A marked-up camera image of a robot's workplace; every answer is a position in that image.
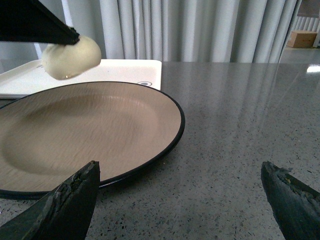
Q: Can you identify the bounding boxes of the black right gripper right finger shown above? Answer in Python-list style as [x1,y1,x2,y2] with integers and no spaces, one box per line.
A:
[261,161,320,240]

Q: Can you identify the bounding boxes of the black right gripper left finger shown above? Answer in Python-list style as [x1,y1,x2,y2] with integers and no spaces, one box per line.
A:
[0,161,100,240]

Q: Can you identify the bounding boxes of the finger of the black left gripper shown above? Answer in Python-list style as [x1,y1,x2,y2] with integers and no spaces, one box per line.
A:
[0,0,80,45]

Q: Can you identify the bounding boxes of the white steamed bun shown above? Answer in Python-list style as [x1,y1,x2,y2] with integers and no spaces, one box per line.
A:
[41,35,102,80]

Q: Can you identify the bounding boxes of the beige plate with black rim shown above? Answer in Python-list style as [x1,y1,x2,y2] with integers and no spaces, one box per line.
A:
[0,81,186,200]

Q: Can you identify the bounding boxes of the white rectangular tray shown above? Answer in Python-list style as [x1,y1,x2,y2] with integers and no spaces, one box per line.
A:
[0,59,162,100]

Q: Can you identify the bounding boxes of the brown cardboard box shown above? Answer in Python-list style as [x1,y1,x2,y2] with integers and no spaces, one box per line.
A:
[286,30,318,48]

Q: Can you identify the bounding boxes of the grey pleated curtain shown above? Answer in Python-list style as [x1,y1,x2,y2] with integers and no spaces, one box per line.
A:
[0,0,302,64]

